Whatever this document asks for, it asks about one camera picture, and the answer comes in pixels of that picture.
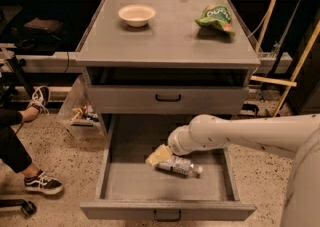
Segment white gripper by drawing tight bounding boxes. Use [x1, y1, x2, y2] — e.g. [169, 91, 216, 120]
[145, 125, 193, 166]

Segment clear plastic water bottle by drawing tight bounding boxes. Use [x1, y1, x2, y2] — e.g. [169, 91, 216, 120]
[156, 156, 203, 177]

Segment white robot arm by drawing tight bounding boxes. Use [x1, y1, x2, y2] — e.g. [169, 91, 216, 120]
[146, 114, 320, 227]

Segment open grey bottom drawer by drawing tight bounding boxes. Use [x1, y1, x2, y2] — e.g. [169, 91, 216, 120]
[81, 115, 255, 222]

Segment closed grey middle drawer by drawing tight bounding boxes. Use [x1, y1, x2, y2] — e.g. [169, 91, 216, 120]
[87, 85, 249, 115]

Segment grey drawer cabinet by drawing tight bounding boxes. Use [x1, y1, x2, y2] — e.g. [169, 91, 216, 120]
[76, 0, 260, 130]

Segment clear plastic storage bin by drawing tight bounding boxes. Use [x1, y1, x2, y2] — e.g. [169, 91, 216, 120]
[57, 75, 104, 139]

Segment black sneaker near foot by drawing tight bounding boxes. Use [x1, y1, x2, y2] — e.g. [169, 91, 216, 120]
[24, 170, 63, 195]

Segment black sneaker foot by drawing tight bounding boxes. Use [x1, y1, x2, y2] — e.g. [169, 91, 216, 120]
[28, 86, 51, 114]
[24, 170, 63, 195]

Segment black sneaker far foot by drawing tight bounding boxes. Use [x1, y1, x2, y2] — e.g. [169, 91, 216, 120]
[28, 86, 51, 114]

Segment white paper bowl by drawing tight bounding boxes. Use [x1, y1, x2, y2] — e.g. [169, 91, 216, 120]
[118, 4, 156, 27]

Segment office chair caster base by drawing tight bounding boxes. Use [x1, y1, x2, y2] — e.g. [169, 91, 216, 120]
[0, 199, 37, 218]

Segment person leg black trousers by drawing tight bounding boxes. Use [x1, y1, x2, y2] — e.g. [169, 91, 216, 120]
[0, 107, 39, 178]

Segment green chip bag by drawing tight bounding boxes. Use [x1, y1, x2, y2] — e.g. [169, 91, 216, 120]
[195, 3, 235, 36]

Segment black box on shelf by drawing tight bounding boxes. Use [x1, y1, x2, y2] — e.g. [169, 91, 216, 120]
[24, 18, 63, 34]

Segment wooden stick frame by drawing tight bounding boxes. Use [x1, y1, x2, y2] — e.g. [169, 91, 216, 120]
[249, 0, 320, 118]

